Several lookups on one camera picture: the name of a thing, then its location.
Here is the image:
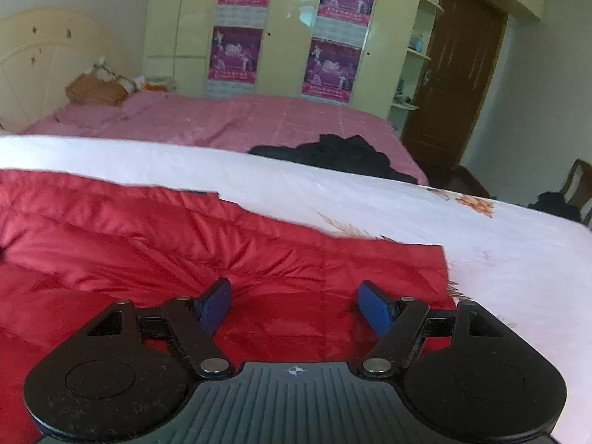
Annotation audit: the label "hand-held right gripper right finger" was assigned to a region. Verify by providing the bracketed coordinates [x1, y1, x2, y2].
[350, 281, 505, 377]

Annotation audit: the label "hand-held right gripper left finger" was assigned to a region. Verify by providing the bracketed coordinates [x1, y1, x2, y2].
[87, 278, 234, 377]

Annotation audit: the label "red down jacket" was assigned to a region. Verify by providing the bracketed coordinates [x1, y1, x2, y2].
[0, 169, 458, 444]

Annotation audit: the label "black clothes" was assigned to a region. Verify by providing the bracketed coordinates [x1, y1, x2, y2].
[250, 134, 419, 183]

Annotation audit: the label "white floral bed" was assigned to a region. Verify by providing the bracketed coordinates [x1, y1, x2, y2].
[0, 134, 592, 444]

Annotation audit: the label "pink bed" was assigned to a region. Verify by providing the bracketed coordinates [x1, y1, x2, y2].
[23, 90, 431, 186]

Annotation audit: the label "stack of books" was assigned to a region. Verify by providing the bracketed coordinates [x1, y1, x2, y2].
[139, 76, 176, 93]

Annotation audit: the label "cream corner shelf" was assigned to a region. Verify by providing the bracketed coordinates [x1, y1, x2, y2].
[388, 0, 445, 135]

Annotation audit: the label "wooden chair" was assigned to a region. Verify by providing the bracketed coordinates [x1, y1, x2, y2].
[559, 158, 592, 227]

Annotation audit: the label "brown wooden door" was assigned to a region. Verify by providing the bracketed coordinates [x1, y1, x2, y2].
[400, 0, 509, 169]

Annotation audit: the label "orange striped pillow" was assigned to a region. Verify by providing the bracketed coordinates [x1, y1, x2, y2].
[65, 74, 130, 105]

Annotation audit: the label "cream wardrobe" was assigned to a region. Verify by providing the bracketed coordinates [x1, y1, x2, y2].
[143, 0, 542, 118]

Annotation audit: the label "cream headboard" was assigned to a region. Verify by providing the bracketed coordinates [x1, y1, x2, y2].
[0, 7, 135, 132]

